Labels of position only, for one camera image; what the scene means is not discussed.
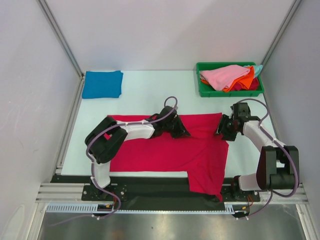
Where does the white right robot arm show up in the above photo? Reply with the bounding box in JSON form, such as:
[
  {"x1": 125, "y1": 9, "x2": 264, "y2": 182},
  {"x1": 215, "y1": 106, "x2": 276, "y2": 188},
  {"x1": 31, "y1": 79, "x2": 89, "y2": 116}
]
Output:
[{"x1": 216, "y1": 98, "x2": 300, "y2": 201}]

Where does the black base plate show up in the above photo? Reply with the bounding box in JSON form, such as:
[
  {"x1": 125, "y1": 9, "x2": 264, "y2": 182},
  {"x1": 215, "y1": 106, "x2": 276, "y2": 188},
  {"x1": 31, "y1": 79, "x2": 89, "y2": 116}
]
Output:
[{"x1": 50, "y1": 175, "x2": 261, "y2": 212}]

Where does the light blue t shirt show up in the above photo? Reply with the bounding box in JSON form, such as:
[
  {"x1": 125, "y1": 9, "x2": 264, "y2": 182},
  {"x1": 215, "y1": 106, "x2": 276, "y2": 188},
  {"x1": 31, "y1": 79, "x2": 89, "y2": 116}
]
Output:
[{"x1": 244, "y1": 64, "x2": 263, "y2": 78}]

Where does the magenta t shirt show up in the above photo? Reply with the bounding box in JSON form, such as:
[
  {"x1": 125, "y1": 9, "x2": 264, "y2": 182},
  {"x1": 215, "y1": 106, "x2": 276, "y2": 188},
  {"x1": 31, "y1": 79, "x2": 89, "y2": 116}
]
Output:
[{"x1": 110, "y1": 113, "x2": 229, "y2": 200}]

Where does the right aluminium frame post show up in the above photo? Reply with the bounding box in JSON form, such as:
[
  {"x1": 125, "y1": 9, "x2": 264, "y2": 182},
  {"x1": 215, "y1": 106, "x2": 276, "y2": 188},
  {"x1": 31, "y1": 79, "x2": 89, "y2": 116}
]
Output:
[{"x1": 261, "y1": 0, "x2": 304, "y2": 66}]

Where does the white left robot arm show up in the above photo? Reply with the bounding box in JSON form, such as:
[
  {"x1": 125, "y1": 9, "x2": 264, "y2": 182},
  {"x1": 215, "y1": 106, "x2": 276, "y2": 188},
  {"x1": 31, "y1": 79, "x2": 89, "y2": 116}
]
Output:
[{"x1": 84, "y1": 105, "x2": 191, "y2": 200}]

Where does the dark red t shirt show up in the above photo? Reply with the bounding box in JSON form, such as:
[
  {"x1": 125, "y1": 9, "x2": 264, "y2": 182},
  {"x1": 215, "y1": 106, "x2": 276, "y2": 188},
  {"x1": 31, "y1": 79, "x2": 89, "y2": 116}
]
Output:
[{"x1": 231, "y1": 77, "x2": 260, "y2": 91}]

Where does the orange t shirt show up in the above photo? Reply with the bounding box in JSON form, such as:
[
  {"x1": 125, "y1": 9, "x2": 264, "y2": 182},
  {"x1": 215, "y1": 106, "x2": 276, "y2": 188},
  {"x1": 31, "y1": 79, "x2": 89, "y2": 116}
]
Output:
[{"x1": 201, "y1": 74, "x2": 254, "y2": 93}]

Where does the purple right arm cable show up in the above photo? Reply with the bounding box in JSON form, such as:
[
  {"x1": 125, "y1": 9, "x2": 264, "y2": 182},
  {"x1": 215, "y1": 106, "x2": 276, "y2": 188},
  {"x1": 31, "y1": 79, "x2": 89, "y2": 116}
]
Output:
[{"x1": 234, "y1": 98, "x2": 300, "y2": 221}]

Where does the aluminium frame post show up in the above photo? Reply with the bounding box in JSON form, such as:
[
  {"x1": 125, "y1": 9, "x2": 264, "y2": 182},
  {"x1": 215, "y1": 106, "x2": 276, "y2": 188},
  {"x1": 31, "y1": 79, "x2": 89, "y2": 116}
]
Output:
[
  {"x1": 36, "y1": 0, "x2": 84, "y2": 79},
  {"x1": 261, "y1": 0, "x2": 304, "y2": 66}
]

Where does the slotted cable duct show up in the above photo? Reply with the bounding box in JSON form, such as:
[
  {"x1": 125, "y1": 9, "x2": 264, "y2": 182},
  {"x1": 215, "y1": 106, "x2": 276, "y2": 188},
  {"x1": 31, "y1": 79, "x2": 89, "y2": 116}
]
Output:
[{"x1": 46, "y1": 201, "x2": 251, "y2": 215}]

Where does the left aluminium frame post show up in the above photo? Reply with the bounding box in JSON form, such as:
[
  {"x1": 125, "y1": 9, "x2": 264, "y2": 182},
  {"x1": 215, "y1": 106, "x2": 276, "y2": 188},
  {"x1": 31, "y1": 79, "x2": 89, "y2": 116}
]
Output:
[{"x1": 36, "y1": 0, "x2": 84, "y2": 79}]

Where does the green plastic bin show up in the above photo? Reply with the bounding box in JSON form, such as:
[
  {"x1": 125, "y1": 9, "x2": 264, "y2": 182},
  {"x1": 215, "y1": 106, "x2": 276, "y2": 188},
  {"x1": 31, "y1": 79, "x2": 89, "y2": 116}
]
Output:
[{"x1": 196, "y1": 62, "x2": 265, "y2": 98}]

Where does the folded blue t shirt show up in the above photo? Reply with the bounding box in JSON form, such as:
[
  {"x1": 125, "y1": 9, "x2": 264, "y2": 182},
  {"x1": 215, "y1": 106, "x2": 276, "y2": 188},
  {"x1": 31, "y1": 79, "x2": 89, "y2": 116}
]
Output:
[{"x1": 82, "y1": 70, "x2": 124, "y2": 99}]

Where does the aluminium front rail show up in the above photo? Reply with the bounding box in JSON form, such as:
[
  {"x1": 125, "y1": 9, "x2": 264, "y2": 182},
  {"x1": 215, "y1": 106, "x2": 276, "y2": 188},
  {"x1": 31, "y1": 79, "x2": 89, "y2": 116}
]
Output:
[{"x1": 34, "y1": 182, "x2": 307, "y2": 204}]

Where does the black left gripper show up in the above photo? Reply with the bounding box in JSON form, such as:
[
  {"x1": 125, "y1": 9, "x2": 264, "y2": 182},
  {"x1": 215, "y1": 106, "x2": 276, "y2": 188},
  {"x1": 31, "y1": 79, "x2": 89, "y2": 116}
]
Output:
[{"x1": 162, "y1": 114, "x2": 190, "y2": 139}]

